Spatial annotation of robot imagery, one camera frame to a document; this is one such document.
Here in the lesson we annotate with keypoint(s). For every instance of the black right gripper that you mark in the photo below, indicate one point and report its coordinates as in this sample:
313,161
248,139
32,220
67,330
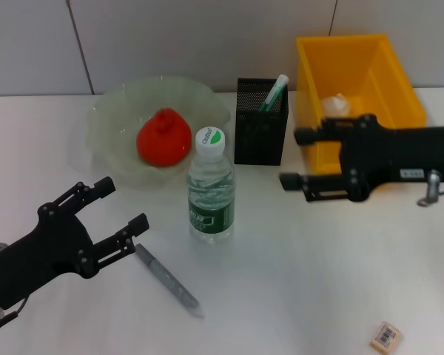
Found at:
392,155

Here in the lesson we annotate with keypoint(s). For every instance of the mint green utility knife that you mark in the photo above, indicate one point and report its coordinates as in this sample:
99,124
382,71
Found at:
275,90

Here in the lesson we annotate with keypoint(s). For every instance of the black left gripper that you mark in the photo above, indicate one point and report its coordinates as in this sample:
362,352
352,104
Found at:
44,251

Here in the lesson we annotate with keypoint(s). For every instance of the red round fruit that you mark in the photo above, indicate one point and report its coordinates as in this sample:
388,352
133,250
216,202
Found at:
166,137

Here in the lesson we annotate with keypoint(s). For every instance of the clear water bottle green label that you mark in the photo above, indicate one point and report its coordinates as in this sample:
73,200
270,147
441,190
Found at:
211,196

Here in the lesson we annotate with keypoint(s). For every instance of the yellow plastic storage bin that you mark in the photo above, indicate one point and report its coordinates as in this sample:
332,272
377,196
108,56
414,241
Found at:
336,66

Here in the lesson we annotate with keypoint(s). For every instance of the translucent wavy glass fruit plate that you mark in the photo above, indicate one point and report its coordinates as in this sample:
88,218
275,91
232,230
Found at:
114,111

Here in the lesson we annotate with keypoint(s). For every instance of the grey marker pen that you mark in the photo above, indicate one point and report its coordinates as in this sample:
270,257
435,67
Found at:
166,279

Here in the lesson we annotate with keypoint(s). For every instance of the black mesh pen holder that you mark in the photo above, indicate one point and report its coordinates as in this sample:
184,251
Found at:
260,140

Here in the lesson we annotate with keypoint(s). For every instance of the beige eraser with barcode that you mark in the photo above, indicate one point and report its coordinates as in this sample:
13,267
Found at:
385,335

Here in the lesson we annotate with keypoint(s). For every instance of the white paper ball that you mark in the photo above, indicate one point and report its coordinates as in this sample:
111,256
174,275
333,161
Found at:
334,105

